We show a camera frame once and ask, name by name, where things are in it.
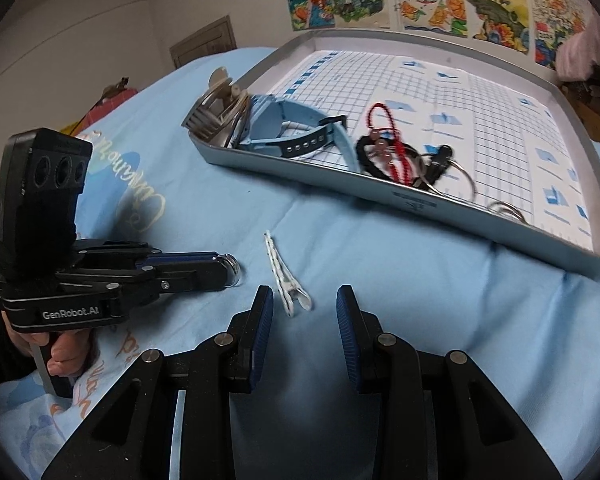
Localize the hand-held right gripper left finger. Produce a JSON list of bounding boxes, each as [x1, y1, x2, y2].
[[40, 285, 276, 480]]

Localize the light blue printed blanket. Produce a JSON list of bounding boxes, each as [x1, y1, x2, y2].
[[0, 46, 600, 480]]

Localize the group of colourful wall drawings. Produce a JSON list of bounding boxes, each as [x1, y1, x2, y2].
[[282, 0, 589, 69]]

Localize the red bead bracelet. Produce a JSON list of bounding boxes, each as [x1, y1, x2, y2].
[[366, 102, 422, 184]]

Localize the small black clip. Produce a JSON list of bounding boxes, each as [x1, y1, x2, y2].
[[420, 144, 457, 187]]

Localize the white hair clip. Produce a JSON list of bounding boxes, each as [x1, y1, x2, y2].
[[263, 230, 314, 317]]

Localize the person's left hand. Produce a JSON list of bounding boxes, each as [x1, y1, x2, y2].
[[46, 331, 99, 379]]

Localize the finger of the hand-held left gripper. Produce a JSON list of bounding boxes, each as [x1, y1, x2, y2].
[[56, 265, 227, 302], [73, 240, 227, 274]]

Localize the beige hair claw clip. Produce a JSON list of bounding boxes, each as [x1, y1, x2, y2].
[[182, 66, 254, 149]]

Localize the brown door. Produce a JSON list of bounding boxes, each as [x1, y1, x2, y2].
[[169, 15, 239, 69]]

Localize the red and yellow object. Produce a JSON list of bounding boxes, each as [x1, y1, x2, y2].
[[59, 76, 139, 137]]

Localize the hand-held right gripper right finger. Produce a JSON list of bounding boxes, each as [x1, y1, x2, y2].
[[336, 285, 564, 480]]

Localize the black hair tie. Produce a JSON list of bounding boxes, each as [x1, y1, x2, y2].
[[355, 134, 431, 187]]

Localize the silver metal ring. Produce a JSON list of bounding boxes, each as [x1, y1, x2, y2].
[[485, 200, 529, 224], [429, 156, 477, 202], [219, 254, 241, 289]]

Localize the grey cardboard tray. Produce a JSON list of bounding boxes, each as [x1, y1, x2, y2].
[[181, 29, 600, 279]]

